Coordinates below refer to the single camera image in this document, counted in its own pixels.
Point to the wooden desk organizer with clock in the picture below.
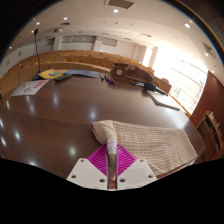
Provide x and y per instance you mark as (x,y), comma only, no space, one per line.
(128,72)

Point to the blue book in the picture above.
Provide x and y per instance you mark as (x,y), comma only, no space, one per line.
(81,73)

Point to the white notepad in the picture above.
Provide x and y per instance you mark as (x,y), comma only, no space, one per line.
(163,100)

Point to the rows of wooden auditorium seats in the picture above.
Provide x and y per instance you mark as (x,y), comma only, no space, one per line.
(66,61)

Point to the black remote control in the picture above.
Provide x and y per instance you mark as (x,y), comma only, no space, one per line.
(62,78)

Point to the beige waffle towel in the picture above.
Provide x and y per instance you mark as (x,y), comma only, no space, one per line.
(156,143)

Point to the round ceiling lights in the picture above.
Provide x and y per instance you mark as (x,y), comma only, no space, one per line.
(115,10)

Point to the wooden shelf unit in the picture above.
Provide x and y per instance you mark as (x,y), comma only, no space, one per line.
(211,133)

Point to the blue marker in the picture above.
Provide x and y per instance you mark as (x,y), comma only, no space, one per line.
(102,77)

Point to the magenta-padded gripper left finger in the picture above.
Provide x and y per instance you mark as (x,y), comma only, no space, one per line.
(88,173)

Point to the ceiling air vent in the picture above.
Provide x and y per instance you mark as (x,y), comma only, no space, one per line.
(120,3)

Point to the black gooseneck microphone stand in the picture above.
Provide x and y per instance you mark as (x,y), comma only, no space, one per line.
(37,50)

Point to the black handheld microphone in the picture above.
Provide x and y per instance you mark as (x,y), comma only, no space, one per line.
(151,87)

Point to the white sheet with red print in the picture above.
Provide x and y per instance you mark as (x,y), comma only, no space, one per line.
(30,87)

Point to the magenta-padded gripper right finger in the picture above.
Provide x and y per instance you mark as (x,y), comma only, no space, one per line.
(136,173)

